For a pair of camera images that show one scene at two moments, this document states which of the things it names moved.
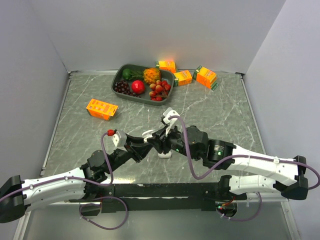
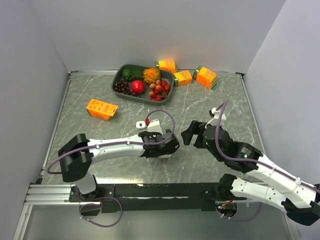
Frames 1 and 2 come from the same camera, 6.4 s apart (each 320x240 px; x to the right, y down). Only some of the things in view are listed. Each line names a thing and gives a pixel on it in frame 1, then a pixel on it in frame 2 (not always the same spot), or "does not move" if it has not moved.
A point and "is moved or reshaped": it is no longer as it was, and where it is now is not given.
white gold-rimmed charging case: (147, 134) is moved or reshaped
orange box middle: (184, 77) does not move
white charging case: (167, 155) does not move
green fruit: (125, 75) does not move
